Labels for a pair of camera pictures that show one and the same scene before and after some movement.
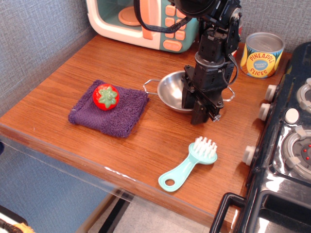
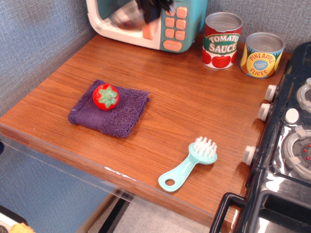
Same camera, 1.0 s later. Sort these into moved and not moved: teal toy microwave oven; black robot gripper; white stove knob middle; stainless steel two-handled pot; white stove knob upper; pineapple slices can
Moved: stainless steel two-handled pot; black robot gripper
Not moved: white stove knob middle; pineapple slices can; teal toy microwave oven; white stove knob upper
